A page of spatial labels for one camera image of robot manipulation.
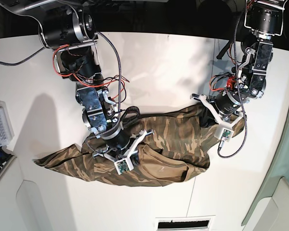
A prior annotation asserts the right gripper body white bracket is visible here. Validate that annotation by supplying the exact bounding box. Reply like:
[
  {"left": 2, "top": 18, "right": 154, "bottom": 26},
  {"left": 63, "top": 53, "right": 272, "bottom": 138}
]
[{"left": 92, "top": 129, "right": 154, "bottom": 175}]

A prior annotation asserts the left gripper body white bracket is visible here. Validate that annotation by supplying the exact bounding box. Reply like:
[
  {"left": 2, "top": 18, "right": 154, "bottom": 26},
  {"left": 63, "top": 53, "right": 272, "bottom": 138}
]
[{"left": 190, "top": 94, "right": 243, "bottom": 143}]

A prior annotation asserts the camouflage t-shirt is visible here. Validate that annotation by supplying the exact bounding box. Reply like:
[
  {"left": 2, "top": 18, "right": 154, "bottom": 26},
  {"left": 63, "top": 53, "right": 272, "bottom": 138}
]
[{"left": 33, "top": 105, "right": 245, "bottom": 188}]

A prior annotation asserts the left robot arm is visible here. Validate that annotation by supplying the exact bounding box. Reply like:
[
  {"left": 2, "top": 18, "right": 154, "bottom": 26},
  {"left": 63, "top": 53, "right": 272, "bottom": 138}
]
[{"left": 191, "top": 0, "right": 286, "bottom": 144}]

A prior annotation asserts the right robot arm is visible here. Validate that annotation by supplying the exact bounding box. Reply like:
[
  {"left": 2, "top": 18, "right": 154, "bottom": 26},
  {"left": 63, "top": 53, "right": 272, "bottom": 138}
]
[{"left": 39, "top": 0, "right": 152, "bottom": 174}]

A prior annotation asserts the white floor vent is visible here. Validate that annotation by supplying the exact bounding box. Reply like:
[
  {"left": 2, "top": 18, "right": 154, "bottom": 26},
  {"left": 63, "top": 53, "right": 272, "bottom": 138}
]
[{"left": 154, "top": 216, "right": 215, "bottom": 231}]

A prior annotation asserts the braided cable left arm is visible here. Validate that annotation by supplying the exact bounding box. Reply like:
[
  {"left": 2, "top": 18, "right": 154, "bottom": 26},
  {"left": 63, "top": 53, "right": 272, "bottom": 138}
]
[{"left": 218, "top": 7, "right": 248, "bottom": 159}]

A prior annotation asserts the braided cable arm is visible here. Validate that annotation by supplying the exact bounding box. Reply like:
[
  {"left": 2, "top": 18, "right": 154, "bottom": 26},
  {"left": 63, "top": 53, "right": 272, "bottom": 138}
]
[
  {"left": 218, "top": 7, "right": 248, "bottom": 159},
  {"left": 0, "top": 31, "right": 126, "bottom": 135}
]

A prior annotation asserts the braided cable right arm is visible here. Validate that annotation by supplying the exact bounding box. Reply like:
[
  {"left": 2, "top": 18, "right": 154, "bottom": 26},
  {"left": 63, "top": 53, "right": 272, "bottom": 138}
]
[{"left": 0, "top": 31, "right": 126, "bottom": 135}]

